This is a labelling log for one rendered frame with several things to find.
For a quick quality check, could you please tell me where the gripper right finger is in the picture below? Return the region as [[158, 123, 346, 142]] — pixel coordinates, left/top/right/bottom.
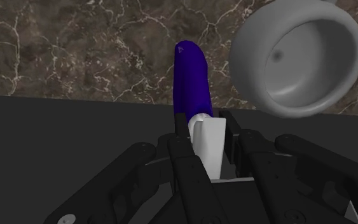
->
[[218, 109, 358, 224]]

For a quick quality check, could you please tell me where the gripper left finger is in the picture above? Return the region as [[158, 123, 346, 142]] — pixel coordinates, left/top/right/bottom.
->
[[43, 112, 229, 224]]

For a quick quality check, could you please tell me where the blue and white knife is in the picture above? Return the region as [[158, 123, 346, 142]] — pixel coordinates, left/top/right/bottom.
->
[[173, 39, 227, 180]]

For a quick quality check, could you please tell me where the grey round basin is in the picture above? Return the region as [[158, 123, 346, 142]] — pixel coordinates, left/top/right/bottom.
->
[[228, 0, 358, 119]]

